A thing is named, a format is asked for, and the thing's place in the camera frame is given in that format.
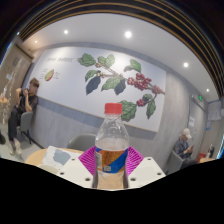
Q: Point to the coffee plant wall mural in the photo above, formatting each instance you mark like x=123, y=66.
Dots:
x=66, y=86

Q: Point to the person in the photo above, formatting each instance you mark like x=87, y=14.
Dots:
x=25, y=103
x=182, y=146

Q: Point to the dark mug with white inside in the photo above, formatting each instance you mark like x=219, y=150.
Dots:
x=48, y=167

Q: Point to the recessed ceiling lights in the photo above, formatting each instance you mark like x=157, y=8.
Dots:
x=128, y=34

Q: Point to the grey chair with curved back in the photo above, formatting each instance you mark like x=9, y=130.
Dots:
x=81, y=141

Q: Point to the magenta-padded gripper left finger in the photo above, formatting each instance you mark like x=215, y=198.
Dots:
x=75, y=171

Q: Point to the dark flask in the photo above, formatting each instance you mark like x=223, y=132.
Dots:
x=210, y=151

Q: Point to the green exit sign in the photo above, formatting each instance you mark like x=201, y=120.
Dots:
x=200, y=98

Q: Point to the clear red-capped drink bottle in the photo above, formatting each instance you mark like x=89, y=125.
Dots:
x=111, y=146

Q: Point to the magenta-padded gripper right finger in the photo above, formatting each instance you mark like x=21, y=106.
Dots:
x=146, y=170

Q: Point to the small round wooden table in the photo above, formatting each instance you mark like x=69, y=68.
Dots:
x=3, y=99
x=206, y=160

